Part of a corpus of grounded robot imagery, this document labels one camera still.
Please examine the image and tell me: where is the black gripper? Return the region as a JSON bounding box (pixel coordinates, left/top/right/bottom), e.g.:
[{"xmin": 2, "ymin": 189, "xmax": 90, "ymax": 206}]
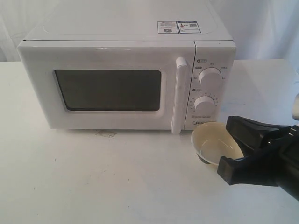
[{"xmin": 217, "ymin": 116, "xmax": 299, "ymax": 196}]

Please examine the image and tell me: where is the cream yellow bowl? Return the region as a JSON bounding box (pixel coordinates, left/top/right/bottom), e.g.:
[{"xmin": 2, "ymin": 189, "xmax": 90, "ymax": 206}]
[{"xmin": 191, "ymin": 122, "xmax": 243, "ymax": 166}]

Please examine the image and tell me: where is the white microwave door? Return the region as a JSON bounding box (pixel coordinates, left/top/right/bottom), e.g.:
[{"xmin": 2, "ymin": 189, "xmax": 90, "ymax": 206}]
[{"xmin": 18, "ymin": 41, "xmax": 196, "ymax": 134}]

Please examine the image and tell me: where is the white microwave oven body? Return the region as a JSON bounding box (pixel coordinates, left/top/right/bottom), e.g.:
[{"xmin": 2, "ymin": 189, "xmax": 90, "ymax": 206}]
[{"xmin": 21, "ymin": 0, "xmax": 236, "ymax": 131}]

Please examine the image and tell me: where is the lower white control knob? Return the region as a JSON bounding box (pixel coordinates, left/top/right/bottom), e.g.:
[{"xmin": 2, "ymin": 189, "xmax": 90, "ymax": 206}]
[{"xmin": 194, "ymin": 96, "xmax": 215, "ymax": 115}]

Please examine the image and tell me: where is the white control knob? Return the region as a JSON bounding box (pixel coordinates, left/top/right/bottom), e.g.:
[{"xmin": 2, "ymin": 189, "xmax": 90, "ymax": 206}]
[
  {"xmin": 199, "ymin": 67, "xmax": 222, "ymax": 90},
  {"xmin": 194, "ymin": 96, "xmax": 215, "ymax": 115}
]

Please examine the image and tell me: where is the upper white control knob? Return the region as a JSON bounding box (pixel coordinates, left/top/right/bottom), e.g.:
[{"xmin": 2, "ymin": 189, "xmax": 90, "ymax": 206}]
[{"xmin": 199, "ymin": 67, "xmax": 222, "ymax": 90}]

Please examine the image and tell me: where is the clear tape patch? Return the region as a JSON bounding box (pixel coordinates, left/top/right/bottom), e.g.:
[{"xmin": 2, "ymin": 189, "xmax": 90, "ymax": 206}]
[{"xmin": 96, "ymin": 130, "xmax": 117, "ymax": 138}]

